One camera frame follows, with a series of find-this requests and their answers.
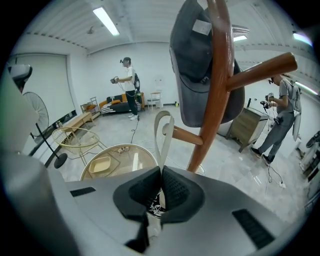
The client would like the grey cap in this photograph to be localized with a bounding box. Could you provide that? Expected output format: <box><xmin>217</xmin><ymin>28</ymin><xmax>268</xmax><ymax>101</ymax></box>
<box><xmin>169</xmin><ymin>0</ymin><xmax>246</xmax><ymax>129</ymax></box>

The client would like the white chair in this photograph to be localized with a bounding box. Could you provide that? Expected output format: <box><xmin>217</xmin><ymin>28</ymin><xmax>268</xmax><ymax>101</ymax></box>
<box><xmin>146</xmin><ymin>74</ymin><xmax>164</xmax><ymax>112</ymax></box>

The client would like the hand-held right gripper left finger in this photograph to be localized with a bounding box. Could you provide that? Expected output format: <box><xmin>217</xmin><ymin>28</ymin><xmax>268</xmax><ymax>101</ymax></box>
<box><xmin>112</xmin><ymin>166</ymin><xmax>162</xmax><ymax>254</ymax></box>

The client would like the round glass table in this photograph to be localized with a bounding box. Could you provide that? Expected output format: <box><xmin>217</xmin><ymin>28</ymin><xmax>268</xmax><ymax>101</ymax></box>
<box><xmin>79</xmin><ymin>143</ymin><xmax>161</xmax><ymax>182</ymax></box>

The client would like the beige tray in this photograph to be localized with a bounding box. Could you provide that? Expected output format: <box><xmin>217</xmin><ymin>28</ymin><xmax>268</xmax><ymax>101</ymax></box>
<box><xmin>88</xmin><ymin>155</ymin><xmax>113</xmax><ymax>174</ymax></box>

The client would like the black sofa with orange cushions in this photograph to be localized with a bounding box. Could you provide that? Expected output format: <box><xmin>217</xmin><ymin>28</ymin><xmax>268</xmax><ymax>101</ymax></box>
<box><xmin>98</xmin><ymin>91</ymin><xmax>145</xmax><ymax>115</ymax></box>

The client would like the black floor cable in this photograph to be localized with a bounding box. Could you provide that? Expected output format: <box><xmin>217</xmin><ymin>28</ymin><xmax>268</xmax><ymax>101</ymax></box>
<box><xmin>130</xmin><ymin>116</ymin><xmax>141</xmax><ymax>145</ymax></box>

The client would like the brown wooden coat stand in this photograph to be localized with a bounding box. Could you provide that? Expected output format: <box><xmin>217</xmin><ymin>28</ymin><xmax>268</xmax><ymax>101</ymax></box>
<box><xmin>162</xmin><ymin>0</ymin><xmax>299</xmax><ymax>174</ymax></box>

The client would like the wooden cabinet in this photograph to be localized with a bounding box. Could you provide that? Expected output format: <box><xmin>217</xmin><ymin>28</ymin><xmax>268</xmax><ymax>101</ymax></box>
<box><xmin>225</xmin><ymin>106</ymin><xmax>270</xmax><ymax>154</ymax></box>

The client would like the low wooden table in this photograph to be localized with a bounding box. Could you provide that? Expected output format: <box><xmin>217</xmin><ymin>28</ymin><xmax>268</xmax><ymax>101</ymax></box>
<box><xmin>59</xmin><ymin>111</ymin><xmax>95</xmax><ymax>132</ymax></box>

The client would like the black standing fan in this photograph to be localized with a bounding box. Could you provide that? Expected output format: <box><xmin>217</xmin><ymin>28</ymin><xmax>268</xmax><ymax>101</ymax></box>
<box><xmin>21</xmin><ymin>91</ymin><xmax>69</xmax><ymax>170</ymax></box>

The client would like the gold wire chair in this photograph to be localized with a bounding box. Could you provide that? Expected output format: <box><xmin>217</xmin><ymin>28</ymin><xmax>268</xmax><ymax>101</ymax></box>
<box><xmin>51</xmin><ymin>126</ymin><xmax>107</xmax><ymax>165</ymax></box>

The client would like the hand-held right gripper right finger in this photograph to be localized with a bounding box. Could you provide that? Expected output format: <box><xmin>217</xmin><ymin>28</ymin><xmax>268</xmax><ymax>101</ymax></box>
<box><xmin>159</xmin><ymin>165</ymin><xmax>206</xmax><ymax>225</ymax></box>

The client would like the metal shelf rack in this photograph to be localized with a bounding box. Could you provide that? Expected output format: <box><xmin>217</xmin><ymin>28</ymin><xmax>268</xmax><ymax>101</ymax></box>
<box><xmin>79</xmin><ymin>96</ymin><xmax>101</xmax><ymax>118</ymax></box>

